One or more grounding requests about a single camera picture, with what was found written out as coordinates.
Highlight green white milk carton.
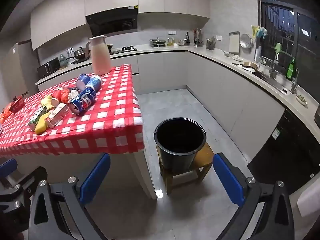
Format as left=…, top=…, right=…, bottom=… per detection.
left=28, top=106, right=47, bottom=131

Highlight yellow sponge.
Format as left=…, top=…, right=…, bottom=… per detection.
left=34, top=113, right=50, bottom=134

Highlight pink milk carton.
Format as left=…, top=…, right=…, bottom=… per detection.
left=45, top=103, right=69, bottom=128

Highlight yellow cloth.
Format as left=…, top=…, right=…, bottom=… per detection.
left=40, top=95, right=54, bottom=110

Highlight blue pepsi can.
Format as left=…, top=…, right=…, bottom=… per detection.
left=68, top=87, right=96, bottom=115

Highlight white plastic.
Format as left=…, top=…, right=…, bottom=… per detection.
left=68, top=87, right=80, bottom=102

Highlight black trash bucket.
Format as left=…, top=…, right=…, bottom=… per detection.
left=153, top=118, right=207, bottom=172

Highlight small wooden stool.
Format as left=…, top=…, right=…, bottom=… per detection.
left=156, top=142, right=214, bottom=195

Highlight orange plastic bag at edge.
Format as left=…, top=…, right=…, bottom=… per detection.
left=0, top=103, right=12, bottom=125

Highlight black dishwasher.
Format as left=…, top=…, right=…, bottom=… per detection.
left=247, top=110, right=319, bottom=194

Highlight red enamel pot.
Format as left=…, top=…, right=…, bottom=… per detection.
left=9, top=91, right=29, bottom=114

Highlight red white checkered tablecloth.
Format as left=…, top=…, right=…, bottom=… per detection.
left=0, top=63, right=145, bottom=158

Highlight beige refrigerator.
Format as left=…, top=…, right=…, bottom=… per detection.
left=1, top=40, right=40, bottom=108

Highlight blue white paper cup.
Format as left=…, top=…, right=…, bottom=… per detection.
left=85, top=75, right=102, bottom=92

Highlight black microwave oven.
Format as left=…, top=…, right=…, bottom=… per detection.
left=37, top=57, right=60, bottom=79

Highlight metal sink faucet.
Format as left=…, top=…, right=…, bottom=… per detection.
left=259, top=56, right=278, bottom=80

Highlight green ceramic vase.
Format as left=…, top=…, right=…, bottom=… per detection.
left=59, top=54, right=68, bottom=67

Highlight green dish soap bottle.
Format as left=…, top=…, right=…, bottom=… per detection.
left=285, top=57, right=295, bottom=81

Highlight dark cooking pot with lid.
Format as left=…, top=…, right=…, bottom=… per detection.
left=74, top=46, right=90, bottom=60

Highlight pink thermos jug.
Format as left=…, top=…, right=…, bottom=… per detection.
left=85, top=35, right=112, bottom=75

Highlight utensil holder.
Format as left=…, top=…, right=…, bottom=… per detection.
left=206, top=37, right=216, bottom=50

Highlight round metal strainer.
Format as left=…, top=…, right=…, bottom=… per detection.
left=240, top=34, right=253, bottom=49

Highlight gas stove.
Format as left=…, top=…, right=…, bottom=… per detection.
left=110, top=46, right=137, bottom=55

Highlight white cutting board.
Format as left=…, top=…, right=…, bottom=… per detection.
left=229, top=31, right=240, bottom=54

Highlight dark bottle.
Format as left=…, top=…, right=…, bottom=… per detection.
left=184, top=32, right=190, bottom=46

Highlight metal dish rack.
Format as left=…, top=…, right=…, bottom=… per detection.
left=149, top=37, right=166, bottom=47

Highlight black range hood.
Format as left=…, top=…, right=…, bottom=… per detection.
left=86, top=5, right=138, bottom=37

